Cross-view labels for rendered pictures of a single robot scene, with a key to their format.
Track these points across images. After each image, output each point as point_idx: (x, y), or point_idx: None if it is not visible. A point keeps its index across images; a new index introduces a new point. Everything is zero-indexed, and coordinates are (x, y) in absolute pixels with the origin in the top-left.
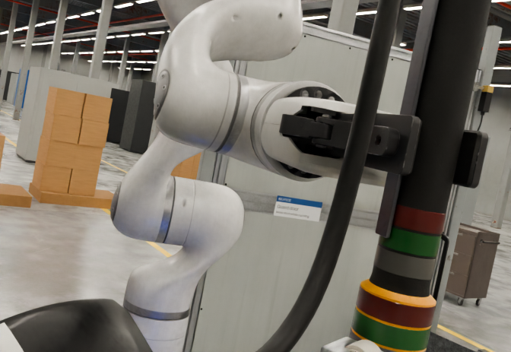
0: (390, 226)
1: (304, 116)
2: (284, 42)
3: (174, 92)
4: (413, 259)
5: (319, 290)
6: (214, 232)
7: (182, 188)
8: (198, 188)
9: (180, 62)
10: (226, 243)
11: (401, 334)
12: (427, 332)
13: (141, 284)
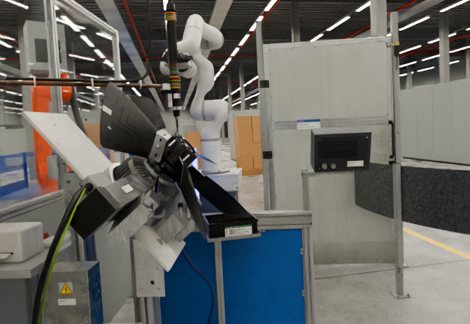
0: (168, 67)
1: None
2: (192, 49)
3: (160, 64)
4: (171, 71)
5: (147, 72)
6: (217, 112)
7: (206, 102)
8: (211, 101)
9: None
10: (222, 115)
11: (171, 81)
12: (176, 80)
13: (201, 132)
